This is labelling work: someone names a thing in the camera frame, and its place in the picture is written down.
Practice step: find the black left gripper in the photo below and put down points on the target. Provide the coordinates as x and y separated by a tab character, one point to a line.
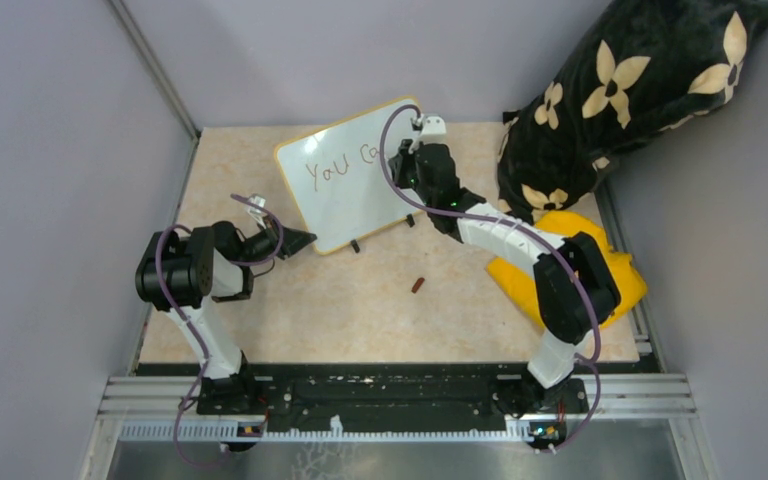
293	240

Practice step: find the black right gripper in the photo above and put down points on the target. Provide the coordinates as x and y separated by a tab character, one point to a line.
400	163

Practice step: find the yellow framed whiteboard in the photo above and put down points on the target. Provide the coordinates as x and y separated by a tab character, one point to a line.
335	178

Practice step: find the red marker cap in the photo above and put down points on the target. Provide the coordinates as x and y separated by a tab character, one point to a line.
417	285

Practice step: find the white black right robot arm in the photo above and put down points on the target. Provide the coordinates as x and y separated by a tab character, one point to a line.
575	290

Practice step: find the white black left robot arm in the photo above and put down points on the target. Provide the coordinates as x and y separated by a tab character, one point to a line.
186	277

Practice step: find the yellow cloth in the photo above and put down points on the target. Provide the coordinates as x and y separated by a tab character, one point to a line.
520	288

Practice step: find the black floral pillow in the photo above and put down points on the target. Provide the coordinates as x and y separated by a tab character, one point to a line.
644	68

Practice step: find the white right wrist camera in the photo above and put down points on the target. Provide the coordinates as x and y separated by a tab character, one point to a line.
429	129

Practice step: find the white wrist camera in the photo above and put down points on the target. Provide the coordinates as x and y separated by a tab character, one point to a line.
256	204
429	129

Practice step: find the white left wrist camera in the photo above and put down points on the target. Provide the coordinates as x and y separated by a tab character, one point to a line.
256	204

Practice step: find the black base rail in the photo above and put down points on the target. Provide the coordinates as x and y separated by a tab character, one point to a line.
406	398

